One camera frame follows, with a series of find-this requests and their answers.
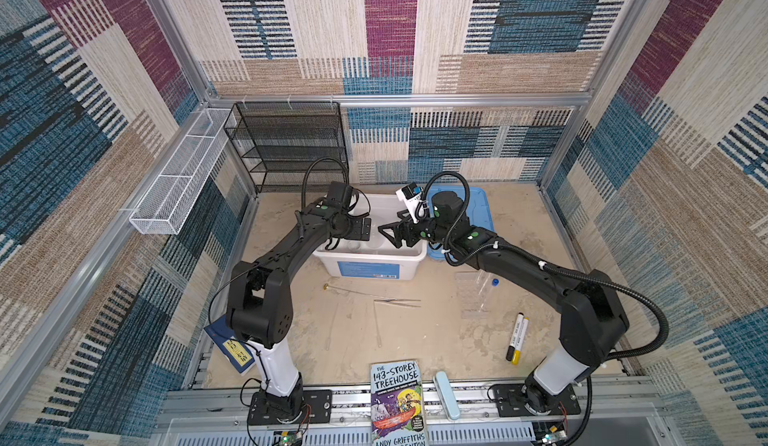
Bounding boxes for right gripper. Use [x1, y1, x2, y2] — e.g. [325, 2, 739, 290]
[377, 208, 452, 250]

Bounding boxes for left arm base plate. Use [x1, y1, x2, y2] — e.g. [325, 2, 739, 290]
[246, 389, 333, 426]

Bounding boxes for white wire wall basket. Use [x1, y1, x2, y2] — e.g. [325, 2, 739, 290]
[129, 108, 230, 235]

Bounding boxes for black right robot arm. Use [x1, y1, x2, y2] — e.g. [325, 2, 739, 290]
[379, 184, 670, 414]

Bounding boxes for blue capped test tube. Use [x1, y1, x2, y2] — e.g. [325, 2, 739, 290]
[478, 275, 499, 313]

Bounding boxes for treehouse paperback book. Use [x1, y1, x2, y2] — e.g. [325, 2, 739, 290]
[370, 360, 428, 446]

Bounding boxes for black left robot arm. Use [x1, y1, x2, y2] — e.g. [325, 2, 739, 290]
[225, 181, 370, 418]

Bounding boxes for long metal spatula rod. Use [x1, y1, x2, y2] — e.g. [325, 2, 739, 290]
[323, 283, 389, 299]

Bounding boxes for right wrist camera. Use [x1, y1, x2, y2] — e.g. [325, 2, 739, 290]
[396, 182, 422, 223]

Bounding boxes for blue plastic bin lid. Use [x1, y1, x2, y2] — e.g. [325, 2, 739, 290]
[427, 185, 497, 264]

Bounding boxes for black capped white marker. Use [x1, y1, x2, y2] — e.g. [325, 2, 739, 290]
[505, 312, 524, 362]

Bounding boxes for dark blue notebook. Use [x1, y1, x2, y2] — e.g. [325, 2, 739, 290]
[204, 316, 255, 375]

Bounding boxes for black mesh shelf rack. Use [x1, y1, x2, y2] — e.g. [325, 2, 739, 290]
[224, 101, 349, 193]

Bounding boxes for metal tweezers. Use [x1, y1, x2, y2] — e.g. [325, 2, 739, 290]
[374, 298, 421, 308]

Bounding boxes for white plastic storage bin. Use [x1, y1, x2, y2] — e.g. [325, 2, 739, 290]
[313, 194, 427, 281]

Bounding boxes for light blue case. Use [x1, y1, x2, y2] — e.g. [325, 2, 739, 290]
[433, 371, 461, 421]

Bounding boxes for clear test tube rack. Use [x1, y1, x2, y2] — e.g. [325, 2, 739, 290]
[454, 271, 492, 319]

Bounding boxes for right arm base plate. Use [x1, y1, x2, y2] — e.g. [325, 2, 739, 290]
[488, 383, 582, 417]

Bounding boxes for yellow capped white marker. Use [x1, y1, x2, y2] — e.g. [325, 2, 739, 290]
[511, 316, 529, 365]

